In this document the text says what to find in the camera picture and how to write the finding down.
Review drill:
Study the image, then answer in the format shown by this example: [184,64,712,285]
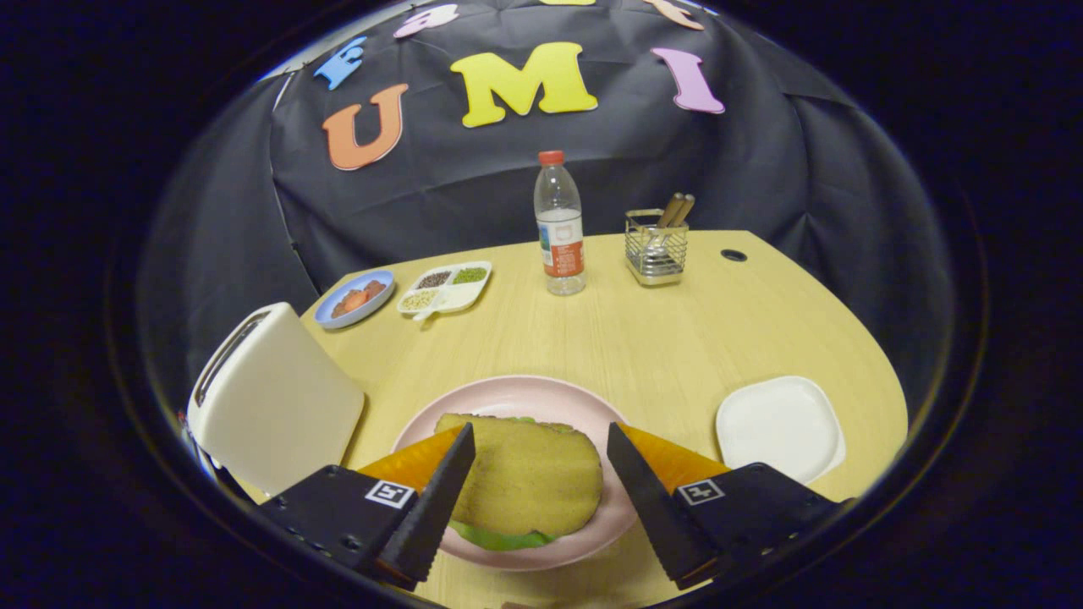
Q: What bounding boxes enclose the clear water bottle red cap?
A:
[534,151,587,297]

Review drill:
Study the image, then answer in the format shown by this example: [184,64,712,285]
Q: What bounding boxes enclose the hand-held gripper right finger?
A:
[607,422,847,591]

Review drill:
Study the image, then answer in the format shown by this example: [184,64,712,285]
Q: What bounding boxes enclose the brown toast slice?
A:
[435,413,605,537]

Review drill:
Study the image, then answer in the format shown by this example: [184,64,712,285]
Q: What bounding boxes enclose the white toaster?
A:
[186,302,366,498]

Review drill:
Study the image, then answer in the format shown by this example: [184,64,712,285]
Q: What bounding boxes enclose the blue round plate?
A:
[314,269,396,330]

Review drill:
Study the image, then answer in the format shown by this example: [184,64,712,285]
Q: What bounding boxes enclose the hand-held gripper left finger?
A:
[254,422,476,591]

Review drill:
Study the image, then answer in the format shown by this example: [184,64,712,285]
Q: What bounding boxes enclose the green lettuce leaf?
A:
[447,414,585,552]

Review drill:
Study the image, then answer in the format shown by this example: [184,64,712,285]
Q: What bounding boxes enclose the white divided tray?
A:
[396,261,493,322]

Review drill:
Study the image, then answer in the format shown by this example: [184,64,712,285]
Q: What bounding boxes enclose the pink round plate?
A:
[391,375,640,573]

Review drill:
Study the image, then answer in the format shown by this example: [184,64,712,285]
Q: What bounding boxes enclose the metal wire utensil holder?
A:
[624,209,690,287]

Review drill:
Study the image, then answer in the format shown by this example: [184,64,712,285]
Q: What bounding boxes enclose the white square plate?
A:
[716,376,847,486]

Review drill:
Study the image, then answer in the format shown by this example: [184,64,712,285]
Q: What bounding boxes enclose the orange food pieces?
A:
[330,279,388,319]

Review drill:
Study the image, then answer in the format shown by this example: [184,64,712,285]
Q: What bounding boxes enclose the black backdrop cloth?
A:
[140,0,948,407]

